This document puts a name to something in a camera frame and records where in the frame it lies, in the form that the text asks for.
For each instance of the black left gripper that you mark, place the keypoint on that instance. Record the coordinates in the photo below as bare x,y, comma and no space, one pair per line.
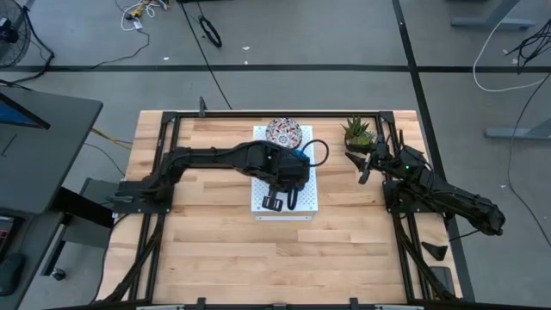
290,172

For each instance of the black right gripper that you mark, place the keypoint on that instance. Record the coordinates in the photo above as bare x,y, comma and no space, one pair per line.
383,157

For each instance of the floral patterned ceramic mini bowl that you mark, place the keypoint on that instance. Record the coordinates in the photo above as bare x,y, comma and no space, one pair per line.
283,132

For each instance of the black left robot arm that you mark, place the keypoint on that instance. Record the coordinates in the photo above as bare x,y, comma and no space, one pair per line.
215,158

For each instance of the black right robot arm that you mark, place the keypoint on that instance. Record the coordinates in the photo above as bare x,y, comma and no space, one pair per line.
452,198

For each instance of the white perforated metal platform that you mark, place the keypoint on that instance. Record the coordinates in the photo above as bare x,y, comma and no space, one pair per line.
307,202

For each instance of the potted green succulent plant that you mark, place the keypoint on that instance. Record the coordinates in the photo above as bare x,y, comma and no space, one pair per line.
358,134

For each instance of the black rectangular pad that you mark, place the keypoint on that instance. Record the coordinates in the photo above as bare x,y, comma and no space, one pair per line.
443,277

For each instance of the silver metal bar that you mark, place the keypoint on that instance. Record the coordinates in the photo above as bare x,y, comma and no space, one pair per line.
157,308
398,308

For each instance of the grey desk foot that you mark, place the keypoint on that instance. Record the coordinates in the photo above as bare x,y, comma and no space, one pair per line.
516,131
495,22

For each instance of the black desk leg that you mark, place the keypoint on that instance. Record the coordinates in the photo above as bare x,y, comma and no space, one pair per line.
86,208

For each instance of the black desk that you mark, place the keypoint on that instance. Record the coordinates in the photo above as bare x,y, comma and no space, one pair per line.
51,163

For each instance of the black desk caster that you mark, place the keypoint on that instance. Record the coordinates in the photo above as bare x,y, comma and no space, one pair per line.
58,274

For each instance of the monitor with blue screen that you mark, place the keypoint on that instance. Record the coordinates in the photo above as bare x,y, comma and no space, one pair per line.
19,115

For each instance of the small lit screen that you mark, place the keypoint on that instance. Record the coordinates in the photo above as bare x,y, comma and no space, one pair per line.
4,234

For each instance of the black rounded desk object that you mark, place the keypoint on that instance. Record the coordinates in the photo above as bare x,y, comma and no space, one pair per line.
10,273

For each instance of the black floor fan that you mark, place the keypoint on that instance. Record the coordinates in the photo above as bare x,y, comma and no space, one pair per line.
10,34

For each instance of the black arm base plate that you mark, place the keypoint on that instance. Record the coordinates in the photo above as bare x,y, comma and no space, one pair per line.
129,204
389,202

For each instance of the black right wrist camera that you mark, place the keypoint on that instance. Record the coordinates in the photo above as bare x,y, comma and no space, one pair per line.
410,155

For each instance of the black aluminium table frame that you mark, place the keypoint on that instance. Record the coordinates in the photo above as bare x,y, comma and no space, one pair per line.
323,114

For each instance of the black triangular bracket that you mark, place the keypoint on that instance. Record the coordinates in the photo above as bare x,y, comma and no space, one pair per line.
435,250

